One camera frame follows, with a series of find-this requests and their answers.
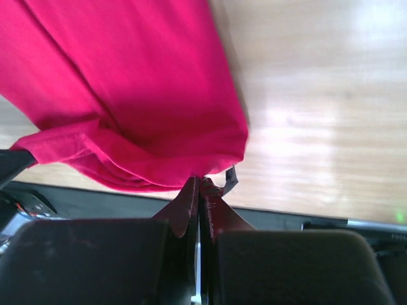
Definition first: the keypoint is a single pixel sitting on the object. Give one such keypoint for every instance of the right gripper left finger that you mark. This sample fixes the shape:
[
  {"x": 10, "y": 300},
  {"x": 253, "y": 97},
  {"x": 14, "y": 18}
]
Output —
[{"x": 106, "y": 261}]

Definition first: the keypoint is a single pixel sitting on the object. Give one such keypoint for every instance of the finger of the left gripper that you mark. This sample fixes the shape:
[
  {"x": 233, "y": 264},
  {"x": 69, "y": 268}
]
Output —
[{"x": 12, "y": 163}]

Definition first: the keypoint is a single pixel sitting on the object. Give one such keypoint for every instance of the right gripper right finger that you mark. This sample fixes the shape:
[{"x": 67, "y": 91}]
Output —
[{"x": 244, "y": 265}]

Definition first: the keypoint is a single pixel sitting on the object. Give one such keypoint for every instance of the magenta t-shirt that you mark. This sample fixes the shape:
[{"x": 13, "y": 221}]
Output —
[{"x": 137, "y": 95}]

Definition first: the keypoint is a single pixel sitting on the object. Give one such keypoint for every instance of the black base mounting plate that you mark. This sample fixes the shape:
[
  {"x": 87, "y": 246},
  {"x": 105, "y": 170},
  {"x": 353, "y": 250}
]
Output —
[{"x": 70, "y": 203}]

